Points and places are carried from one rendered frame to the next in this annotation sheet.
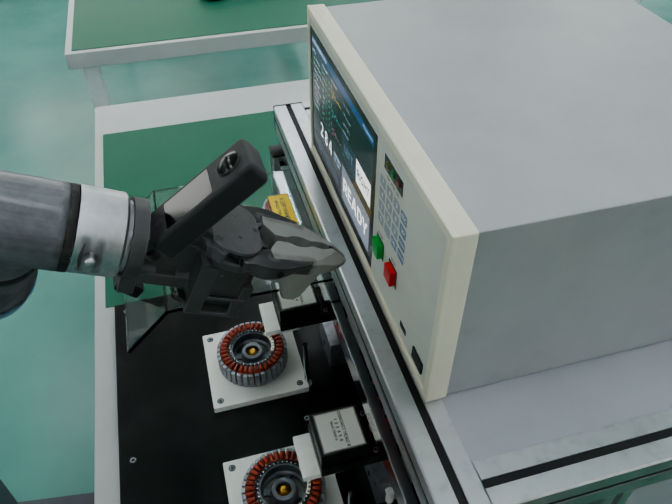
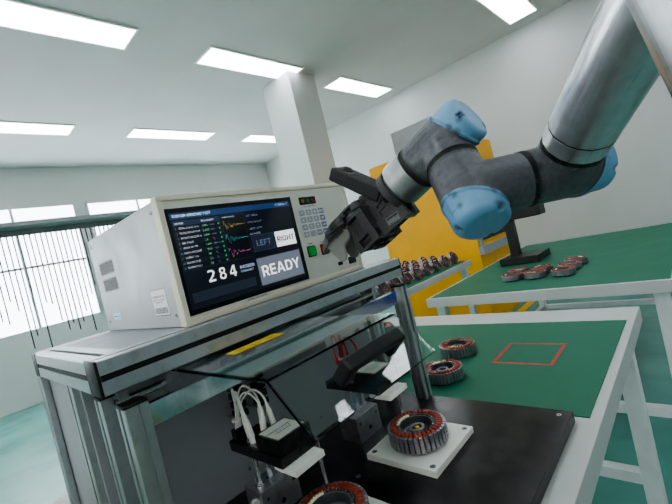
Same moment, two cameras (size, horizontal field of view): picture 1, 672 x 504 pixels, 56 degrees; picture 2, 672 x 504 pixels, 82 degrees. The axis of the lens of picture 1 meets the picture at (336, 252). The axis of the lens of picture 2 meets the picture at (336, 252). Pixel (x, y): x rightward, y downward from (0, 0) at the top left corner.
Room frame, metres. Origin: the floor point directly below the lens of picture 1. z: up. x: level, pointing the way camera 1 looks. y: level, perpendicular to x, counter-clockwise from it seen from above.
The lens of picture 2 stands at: (0.84, 0.66, 1.19)
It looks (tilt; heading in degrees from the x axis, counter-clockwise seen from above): 1 degrees down; 239
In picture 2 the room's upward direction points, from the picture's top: 14 degrees counter-clockwise
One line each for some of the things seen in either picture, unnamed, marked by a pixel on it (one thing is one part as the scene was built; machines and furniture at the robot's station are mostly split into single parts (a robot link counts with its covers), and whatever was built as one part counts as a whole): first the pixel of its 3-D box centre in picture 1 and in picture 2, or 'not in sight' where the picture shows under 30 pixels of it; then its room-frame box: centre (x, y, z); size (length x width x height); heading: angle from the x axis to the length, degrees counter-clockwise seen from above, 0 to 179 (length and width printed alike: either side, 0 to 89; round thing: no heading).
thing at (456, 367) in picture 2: not in sight; (442, 371); (0.11, -0.14, 0.77); 0.11 x 0.11 x 0.04
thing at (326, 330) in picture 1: (338, 335); (274, 490); (0.68, 0.00, 0.80); 0.07 x 0.05 x 0.06; 16
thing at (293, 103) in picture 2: not in sight; (318, 209); (-1.63, -3.62, 1.65); 0.50 x 0.45 x 3.30; 106
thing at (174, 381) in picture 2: not in sight; (183, 370); (0.77, -0.01, 1.05); 0.06 x 0.04 x 0.04; 16
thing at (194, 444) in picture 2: not in sight; (273, 386); (0.59, -0.14, 0.92); 0.66 x 0.01 x 0.30; 16
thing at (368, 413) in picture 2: (385, 465); (360, 421); (0.44, -0.07, 0.80); 0.07 x 0.05 x 0.06; 16
